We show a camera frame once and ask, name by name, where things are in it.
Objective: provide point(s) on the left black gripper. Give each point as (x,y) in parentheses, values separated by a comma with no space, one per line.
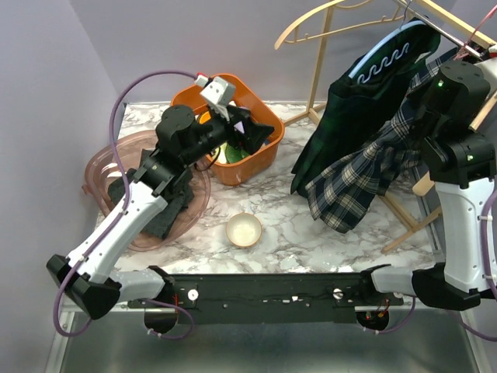
(255,134)

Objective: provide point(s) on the grey dotted skirt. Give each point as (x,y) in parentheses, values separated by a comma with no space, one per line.
(161,224)

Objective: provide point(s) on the navy plaid skirt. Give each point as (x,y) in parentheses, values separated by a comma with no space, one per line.
(342,193)

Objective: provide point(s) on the pink wire hanger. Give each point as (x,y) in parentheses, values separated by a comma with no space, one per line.
(477,36)

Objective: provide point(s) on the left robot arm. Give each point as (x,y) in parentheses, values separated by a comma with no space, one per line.
(86,274)

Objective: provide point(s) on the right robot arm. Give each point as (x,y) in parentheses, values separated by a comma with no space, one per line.
(462,165)

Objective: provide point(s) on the dark green plaid skirt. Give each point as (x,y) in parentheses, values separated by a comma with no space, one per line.
(353,113)

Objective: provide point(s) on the light blue hanger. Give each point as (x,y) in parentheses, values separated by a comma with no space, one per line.
(386,52)

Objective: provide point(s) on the beige empty hanger left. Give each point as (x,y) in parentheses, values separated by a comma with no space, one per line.
(336,17)

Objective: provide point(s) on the lavender cup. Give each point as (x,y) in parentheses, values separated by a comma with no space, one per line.
(241,114)

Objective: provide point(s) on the green cup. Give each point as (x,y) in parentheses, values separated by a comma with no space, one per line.
(234,154)

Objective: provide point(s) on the orange plastic bin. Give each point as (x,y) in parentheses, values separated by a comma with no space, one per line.
(236,173)

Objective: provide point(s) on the orange bowl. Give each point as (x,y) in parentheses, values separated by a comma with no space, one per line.
(203,118)

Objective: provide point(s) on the small white ceramic bowl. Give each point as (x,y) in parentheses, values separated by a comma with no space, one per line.
(243,230)

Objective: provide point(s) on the wooden clothes rack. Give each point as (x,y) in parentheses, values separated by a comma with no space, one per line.
(441,19)

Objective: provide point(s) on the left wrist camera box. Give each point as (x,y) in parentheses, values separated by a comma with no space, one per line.
(217,92)

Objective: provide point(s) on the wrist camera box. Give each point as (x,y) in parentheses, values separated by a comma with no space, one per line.
(217,92)
(489,68)

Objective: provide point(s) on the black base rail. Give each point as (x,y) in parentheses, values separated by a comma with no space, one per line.
(277,298)

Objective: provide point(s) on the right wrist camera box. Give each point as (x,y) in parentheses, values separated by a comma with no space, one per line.
(489,68)

